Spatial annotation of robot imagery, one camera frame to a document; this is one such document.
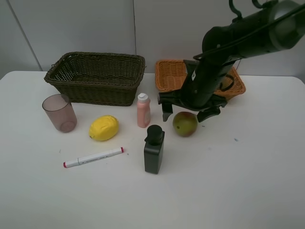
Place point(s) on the yellow lemon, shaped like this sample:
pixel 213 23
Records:
pixel 104 128

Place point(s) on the translucent mauve plastic cup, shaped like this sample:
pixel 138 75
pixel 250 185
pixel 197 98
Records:
pixel 60 112

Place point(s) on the pink bottle white cap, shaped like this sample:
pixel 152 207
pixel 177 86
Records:
pixel 143 110

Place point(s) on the orange wicker basket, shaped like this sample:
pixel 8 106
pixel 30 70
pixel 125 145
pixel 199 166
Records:
pixel 171 74

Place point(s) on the dark green pump bottle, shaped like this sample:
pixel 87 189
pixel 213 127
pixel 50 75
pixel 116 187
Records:
pixel 153 149

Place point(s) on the red green mango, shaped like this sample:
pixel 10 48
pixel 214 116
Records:
pixel 185 124

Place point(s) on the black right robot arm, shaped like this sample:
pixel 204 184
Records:
pixel 277 26

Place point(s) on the white marker red caps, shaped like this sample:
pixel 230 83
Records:
pixel 91 158

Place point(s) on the dark brown wicker basket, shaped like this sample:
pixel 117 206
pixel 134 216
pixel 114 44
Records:
pixel 97 78

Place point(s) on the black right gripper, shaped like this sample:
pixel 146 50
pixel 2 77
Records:
pixel 197 91

